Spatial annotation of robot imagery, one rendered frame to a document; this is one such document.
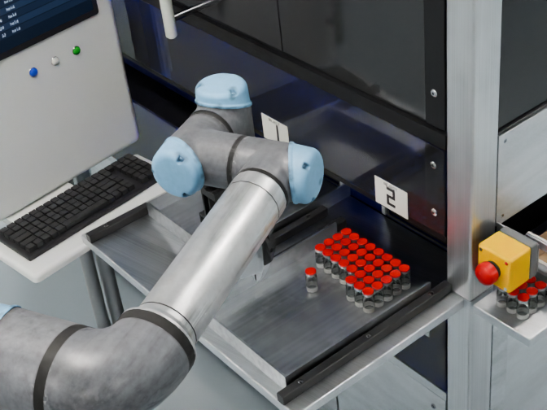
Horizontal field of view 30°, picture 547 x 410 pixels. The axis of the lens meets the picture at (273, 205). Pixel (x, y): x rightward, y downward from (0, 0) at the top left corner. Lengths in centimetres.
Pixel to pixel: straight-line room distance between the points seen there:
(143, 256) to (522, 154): 77
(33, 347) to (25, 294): 241
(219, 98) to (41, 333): 46
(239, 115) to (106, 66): 106
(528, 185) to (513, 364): 43
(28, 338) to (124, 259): 98
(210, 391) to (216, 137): 173
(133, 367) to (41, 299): 240
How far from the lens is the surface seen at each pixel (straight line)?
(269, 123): 212
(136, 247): 209
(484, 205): 177
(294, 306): 188
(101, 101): 246
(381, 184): 190
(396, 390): 224
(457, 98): 165
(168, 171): 134
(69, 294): 344
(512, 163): 179
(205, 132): 135
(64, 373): 106
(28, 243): 227
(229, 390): 299
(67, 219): 232
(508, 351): 209
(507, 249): 176
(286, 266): 197
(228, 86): 141
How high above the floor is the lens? 213
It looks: 36 degrees down
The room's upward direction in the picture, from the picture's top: 7 degrees counter-clockwise
